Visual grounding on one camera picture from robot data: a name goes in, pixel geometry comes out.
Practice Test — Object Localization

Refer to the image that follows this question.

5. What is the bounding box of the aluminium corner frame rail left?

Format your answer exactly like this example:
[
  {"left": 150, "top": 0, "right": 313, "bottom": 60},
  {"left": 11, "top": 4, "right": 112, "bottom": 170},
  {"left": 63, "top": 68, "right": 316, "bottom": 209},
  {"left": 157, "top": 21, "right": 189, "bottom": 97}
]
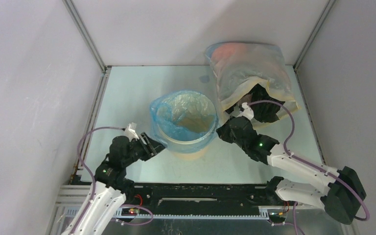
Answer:
[{"left": 62, "top": 0, "right": 108, "bottom": 73}]

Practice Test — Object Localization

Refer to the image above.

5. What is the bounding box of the large translucent storage bag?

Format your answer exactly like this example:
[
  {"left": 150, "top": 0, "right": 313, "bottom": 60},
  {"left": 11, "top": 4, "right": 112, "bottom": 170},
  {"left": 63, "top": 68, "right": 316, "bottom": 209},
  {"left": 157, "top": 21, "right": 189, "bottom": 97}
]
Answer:
[{"left": 205, "top": 42, "right": 300, "bottom": 129}]

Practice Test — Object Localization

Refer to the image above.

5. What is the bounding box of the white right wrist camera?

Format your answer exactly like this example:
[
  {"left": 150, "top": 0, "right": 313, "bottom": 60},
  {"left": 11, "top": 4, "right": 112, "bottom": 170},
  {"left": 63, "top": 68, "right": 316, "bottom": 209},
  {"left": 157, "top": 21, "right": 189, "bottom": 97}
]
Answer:
[{"left": 231, "top": 102, "right": 254, "bottom": 120}]

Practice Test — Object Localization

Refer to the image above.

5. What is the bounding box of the blue plastic trash bag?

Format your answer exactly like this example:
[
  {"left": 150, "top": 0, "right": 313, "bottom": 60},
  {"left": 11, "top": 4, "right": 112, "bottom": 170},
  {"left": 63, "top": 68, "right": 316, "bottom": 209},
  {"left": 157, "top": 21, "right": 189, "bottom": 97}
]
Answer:
[{"left": 149, "top": 90, "right": 220, "bottom": 154}]

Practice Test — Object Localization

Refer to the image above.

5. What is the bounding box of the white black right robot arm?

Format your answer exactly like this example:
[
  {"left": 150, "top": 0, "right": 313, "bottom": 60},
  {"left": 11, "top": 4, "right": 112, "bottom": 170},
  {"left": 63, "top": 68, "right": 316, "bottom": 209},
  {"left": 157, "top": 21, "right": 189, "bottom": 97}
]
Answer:
[{"left": 216, "top": 117, "right": 366, "bottom": 225}]

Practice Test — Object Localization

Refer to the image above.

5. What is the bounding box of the aluminium corner frame rail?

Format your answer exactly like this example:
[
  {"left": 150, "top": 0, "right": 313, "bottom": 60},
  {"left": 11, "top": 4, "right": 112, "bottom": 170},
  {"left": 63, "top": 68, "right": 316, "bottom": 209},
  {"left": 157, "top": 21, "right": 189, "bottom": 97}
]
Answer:
[
  {"left": 293, "top": 0, "right": 337, "bottom": 72},
  {"left": 62, "top": 0, "right": 108, "bottom": 73}
]

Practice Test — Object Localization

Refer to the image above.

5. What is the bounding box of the cream plastic trash bin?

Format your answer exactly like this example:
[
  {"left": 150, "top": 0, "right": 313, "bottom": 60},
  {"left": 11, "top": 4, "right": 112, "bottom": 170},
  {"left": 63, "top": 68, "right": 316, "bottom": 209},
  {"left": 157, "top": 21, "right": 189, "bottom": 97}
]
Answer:
[{"left": 157, "top": 92, "right": 219, "bottom": 161}]

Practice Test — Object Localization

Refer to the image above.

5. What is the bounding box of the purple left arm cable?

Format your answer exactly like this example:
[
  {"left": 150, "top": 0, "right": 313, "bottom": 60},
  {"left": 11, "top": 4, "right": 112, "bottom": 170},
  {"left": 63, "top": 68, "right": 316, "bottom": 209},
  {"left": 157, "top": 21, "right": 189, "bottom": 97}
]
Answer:
[{"left": 68, "top": 126, "right": 155, "bottom": 235}]

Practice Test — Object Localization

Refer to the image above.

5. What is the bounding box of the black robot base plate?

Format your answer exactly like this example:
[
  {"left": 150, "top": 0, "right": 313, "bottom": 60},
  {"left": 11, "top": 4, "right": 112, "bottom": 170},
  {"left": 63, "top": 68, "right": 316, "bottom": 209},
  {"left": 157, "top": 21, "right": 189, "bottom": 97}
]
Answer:
[{"left": 126, "top": 183, "right": 291, "bottom": 215}]

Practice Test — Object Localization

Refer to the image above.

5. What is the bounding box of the aluminium corner frame rail right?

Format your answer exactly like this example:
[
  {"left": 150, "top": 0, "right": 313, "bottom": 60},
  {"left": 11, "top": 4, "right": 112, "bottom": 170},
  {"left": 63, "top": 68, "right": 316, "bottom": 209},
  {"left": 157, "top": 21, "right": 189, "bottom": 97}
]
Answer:
[{"left": 293, "top": 0, "right": 337, "bottom": 72}]

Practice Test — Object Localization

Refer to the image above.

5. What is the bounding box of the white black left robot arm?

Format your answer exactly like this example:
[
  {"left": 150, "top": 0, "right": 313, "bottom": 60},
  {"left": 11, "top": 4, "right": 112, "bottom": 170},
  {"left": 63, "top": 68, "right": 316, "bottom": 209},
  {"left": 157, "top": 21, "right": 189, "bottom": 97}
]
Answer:
[{"left": 63, "top": 131, "right": 165, "bottom": 235}]

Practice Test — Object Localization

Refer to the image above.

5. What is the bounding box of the grey slotted cable duct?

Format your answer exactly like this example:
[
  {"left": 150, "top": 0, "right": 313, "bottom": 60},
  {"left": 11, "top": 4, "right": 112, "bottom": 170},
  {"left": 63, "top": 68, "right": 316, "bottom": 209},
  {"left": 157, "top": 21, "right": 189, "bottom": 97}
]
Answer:
[{"left": 112, "top": 209, "right": 270, "bottom": 220}]

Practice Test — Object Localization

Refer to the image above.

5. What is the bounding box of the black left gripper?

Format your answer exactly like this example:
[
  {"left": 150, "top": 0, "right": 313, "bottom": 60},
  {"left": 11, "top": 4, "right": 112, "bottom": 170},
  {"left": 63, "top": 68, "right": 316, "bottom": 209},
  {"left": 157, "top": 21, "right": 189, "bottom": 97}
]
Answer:
[{"left": 122, "top": 132, "right": 166, "bottom": 167}]

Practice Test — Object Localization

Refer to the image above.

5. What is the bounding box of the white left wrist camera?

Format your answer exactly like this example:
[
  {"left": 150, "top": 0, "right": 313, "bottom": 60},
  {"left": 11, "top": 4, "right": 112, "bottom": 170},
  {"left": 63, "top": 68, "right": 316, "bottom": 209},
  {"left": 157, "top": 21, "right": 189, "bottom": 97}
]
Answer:
[{"left": 124, "top": 122, "right": 140, "bottom": 141}]

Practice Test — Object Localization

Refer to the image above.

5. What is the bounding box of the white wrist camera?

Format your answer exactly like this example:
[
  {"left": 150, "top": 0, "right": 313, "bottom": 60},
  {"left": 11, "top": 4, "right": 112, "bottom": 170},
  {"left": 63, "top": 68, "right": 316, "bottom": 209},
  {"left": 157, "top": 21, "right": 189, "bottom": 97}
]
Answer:
[
  {"left": 231, "top": 102, "right": 254, "bottom": 120},
  {"left": 124, "top": 122, "right": 140, "bottom": 141}
]

